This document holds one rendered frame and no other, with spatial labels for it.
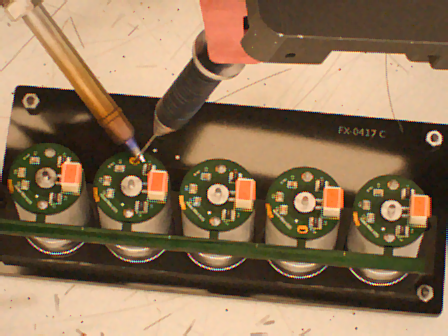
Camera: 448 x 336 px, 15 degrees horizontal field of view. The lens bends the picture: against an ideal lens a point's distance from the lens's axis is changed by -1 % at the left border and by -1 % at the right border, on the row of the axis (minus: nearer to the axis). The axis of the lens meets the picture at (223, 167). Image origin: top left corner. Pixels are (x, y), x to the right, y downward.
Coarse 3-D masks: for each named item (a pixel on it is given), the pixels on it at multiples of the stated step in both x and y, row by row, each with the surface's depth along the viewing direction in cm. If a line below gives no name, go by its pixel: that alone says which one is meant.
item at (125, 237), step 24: (72, 240) 55; (96, 240) 55; (120, 240) 55; (144, 240) 55; (168, 240) 55; (192, 240) 55; (216, 240) 55; (336, 264) 55; (360, 264) 55; (384, 264) 55; (408, 264) 55
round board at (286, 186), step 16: (288, 176) 56; (320, 176) 56; (272, 192) 55; (288, 192) 56; (320, 192) 56; (272, 208) 55; (288, 208) 55; (288, 224) 55; (304, 224) 55; (320, 224) 55; (336, 224) 55
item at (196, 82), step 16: (192, 48) 49; (192, 64) 49; (208, 64) 48; (224, 64) 48; (240, 64) 49; (176, 80) 51; (192, 80) 50; (208, 80) 49; (224, 80) 49; (176, 96) 51; (192, 96) 50; (208, 96) 50; (160, 112) 52; (176, 112) 51; (192, 112) 51; (176, 128) 52
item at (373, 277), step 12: (384, 204) 55; (396, 204) 55; (384, 216) 55; (396, 216) 55; (348, 240) 58; (360, 240) 56; (420, 240) 56; (372, 252) 56; (396, 252) 55; (408, 252) 56; (360, 276) 59; (372, 276) 58; (384, 276) 58; (396, 276) 58
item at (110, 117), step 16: (0, 0) 55; (16, 0) 54; (32, 0) 54; (16, 16) 54; (32, 16) 55; (48, 16) 55; (32, 32) 55; (48, 32) 55; (48, 48) 55; (64, 48) 55; (64, 64) 55; (80, 64) 55; (80, 80) 55; (96, 80) 55; (80, 96) 55; (96, 96) 55; (96, 112) 55; (112, 112) 55; (112, 128) 55; (128, 128) 55
